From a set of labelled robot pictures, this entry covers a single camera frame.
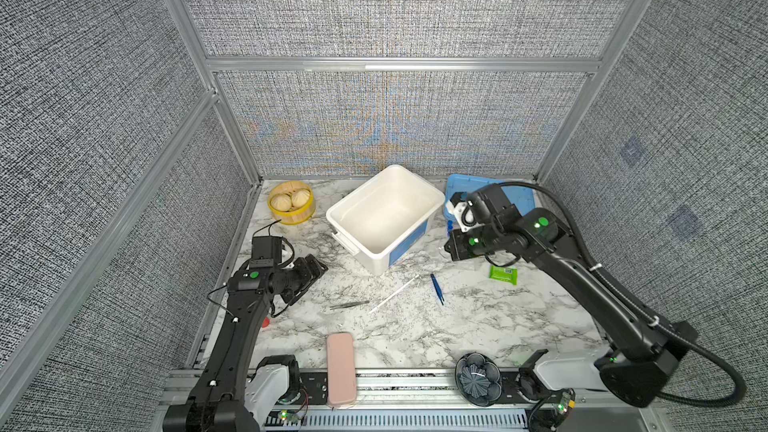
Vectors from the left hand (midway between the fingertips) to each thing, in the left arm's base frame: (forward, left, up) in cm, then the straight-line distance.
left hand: (319, 275), depth 80 cm
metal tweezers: (-4, -4, -13) cm, 14 cm away
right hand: (0, -32, +12) cm, 34 cm away
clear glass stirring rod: (+4, -27, -12) cm, 30 cm away
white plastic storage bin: (+27, -19, -11) cm, 35 cm away
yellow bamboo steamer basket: (+27, +12, -8) cm, 31 cm away
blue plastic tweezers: (0, -34, -12) cm, 36 cm away
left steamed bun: (+32, +17, -6) cm, 37 cm away
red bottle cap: (-7, +16, -12) cm, 21 cm away
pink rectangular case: (-21, -6, -10) cm, 24 cm away
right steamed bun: (+34, +10, -6) cm, 36 cm away
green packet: (+3, -55, -11) cm, 56 cm away
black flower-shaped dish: (-24, -40, -12) cm, 48 cm away
